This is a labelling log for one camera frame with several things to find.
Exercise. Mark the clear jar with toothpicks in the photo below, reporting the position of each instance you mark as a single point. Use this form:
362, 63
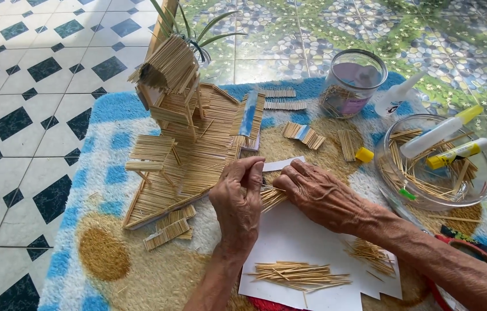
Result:
349, 84

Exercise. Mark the small green cap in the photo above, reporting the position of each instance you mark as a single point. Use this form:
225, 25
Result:
407, 194

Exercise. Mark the folded toothpick panel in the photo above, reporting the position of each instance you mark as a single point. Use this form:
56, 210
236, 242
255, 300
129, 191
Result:
304, 134

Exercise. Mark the toothpick house model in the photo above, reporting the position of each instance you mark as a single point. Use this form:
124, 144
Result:
191, 151

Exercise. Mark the small toothpick bundle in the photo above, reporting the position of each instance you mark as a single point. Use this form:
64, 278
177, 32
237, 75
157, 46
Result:
271, 198

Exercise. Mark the toothpick panel with blue strip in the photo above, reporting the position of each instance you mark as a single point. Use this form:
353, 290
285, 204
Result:
250, 116

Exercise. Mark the person's left hand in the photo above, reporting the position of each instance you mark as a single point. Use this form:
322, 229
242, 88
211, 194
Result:
235, 207

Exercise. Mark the yellow labelled glue bottle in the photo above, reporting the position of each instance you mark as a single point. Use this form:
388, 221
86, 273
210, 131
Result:
455, 154

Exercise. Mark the clear glue bottle white nozzle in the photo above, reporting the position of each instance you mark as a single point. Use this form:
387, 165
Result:
394, 97

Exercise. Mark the white paper sheet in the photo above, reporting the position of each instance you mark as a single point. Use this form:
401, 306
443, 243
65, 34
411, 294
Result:
295, 242

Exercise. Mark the small white paper strip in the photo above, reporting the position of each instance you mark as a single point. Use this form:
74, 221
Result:
282, 164

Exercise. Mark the heap of toothpicks in bowl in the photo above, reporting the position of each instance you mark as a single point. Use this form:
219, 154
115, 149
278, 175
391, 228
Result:
416, 177

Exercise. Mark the upright narrow toothpick panel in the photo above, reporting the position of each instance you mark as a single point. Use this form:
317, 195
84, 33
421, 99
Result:
347, 144

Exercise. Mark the green leafy plant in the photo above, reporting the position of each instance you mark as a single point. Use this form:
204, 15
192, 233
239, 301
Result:
196, 34

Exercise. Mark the flat toothpick panel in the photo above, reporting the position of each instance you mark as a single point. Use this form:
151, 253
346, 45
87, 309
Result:
176, 216
165, 235

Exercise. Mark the red rimmed basket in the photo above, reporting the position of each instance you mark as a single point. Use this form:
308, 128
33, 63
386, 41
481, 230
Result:
446, 298

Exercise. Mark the red cloth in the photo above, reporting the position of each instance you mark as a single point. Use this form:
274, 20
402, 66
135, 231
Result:
269, 306

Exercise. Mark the person's right hand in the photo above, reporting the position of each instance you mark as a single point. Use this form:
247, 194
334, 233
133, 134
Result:
325, 198

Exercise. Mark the loose yellow cap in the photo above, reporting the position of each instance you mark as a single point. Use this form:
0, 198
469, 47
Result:
364, 155

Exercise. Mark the large pile of toothpicks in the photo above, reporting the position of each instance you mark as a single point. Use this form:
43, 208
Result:
297, 275

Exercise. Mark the long narrow toothpick panel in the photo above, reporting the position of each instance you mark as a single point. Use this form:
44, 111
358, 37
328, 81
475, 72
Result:
286, 105
278, 92

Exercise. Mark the wooden post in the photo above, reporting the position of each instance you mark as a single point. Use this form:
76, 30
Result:
159, 30

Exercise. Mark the round glass bowl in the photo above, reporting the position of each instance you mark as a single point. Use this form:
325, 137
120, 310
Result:
436, 190

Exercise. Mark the small pile of toothpicks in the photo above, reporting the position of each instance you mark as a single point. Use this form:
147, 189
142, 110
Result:
371, 255

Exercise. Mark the single loose toothpick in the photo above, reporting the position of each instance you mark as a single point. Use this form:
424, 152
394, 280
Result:
455, 218

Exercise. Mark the white glue bottle yellow cap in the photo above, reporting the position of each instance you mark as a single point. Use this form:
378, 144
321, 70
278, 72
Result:
436, 131

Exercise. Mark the blue white tan shaggy rug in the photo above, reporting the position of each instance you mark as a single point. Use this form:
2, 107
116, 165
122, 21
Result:
109, 242

